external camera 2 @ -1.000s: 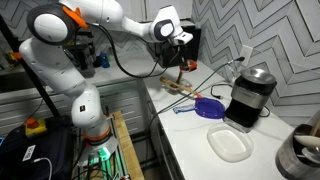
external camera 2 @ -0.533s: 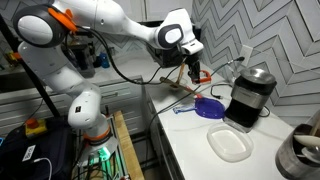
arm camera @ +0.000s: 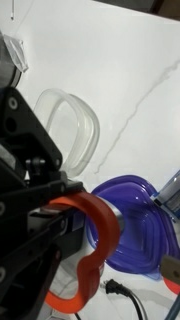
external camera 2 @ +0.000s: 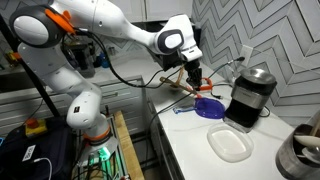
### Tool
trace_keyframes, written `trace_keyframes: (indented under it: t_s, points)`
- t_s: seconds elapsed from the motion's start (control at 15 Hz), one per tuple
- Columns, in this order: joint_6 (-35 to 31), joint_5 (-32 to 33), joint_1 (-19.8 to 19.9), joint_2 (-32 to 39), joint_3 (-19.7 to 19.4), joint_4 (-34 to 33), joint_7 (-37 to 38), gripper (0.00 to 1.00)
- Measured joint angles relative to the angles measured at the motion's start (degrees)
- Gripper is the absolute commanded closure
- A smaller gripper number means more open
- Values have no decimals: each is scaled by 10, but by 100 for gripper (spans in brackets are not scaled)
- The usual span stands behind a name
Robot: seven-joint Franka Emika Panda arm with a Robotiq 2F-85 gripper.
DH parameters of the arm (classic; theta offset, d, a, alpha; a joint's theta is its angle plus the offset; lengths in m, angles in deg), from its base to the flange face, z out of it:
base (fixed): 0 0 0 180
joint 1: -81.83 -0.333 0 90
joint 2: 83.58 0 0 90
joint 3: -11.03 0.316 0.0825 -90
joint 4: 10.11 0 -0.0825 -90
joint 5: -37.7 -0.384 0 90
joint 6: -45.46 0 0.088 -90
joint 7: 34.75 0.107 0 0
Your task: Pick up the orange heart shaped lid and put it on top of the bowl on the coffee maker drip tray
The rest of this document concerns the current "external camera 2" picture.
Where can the blue bottle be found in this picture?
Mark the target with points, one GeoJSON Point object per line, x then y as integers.
{"type": "Point", "coordinates": [104, 61]}

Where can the white wall outlet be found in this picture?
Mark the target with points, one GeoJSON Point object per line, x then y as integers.
{"type": "Point", "coordinates": [246, 55]}

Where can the orange heart shaped lid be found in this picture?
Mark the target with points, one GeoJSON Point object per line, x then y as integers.
{"type": "Point", "coordinates": [207, 87]}

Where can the wooden spoon in holder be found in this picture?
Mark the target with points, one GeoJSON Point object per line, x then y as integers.
{"type": "Point", "coordinates": [316, 128]}

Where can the black bag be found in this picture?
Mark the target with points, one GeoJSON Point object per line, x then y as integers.
{"type": "Point", "coordinates": [20, 150]}

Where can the black coffee maker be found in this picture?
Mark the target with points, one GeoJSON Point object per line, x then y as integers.
{"type": "Point", "coordinates": [246, 100]}

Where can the red emergency stop button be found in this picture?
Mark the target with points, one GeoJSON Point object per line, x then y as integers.
{"type": "Point", "coordinates": [36, 128]}

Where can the small clear glass bowl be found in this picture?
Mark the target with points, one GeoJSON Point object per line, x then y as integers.
{"type": "Point", "coordinates": [184, 83]}

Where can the blue and white packet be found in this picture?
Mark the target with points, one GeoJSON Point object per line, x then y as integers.
{"type": "Point", "coordinates": [183, 109]}

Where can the white spoon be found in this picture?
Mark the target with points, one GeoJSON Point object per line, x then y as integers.
{"type": "Point", "coordinates": [306, 140]}

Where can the black stand with orange clamps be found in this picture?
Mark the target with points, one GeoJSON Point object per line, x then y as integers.
{"type": "Point", "coordinates": [36, 86]}

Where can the small red piece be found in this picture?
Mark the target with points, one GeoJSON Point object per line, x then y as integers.
{"type": "Point", "coordinates": [199, 96]}

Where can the white label tag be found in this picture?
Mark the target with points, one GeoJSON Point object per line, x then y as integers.
{"type": "Point", "coordinates": [29, 153]}

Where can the steel utensil holder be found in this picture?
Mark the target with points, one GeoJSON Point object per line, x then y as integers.
{"type": "Point", "coordinates": [290, 160]}

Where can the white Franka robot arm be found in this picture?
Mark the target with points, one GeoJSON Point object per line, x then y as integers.
{"type": "Point", "coordinates": [100, 20]}

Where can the black microwave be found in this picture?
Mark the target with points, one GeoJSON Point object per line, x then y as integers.
{"type": "Point", "coordinates": [154, 26]}

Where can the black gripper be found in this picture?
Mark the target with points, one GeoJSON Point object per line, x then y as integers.
{"type": "Point", "coordinates": [194, 68]}

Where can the clear plastic container lid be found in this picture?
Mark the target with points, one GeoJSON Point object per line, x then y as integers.
{"type": "Point", "coordinates": [230, 143]}

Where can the wooden board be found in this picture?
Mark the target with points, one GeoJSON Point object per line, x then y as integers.
{"type": "Point", "coordinates": [128, 146]}

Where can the purple plastic lid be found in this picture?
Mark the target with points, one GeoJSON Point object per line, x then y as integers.
{"type": "Point", "coordinates": [210, 108]}

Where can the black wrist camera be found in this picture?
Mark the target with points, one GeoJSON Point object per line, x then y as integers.
{"type": "Point", "coordinates": [171, 62]}

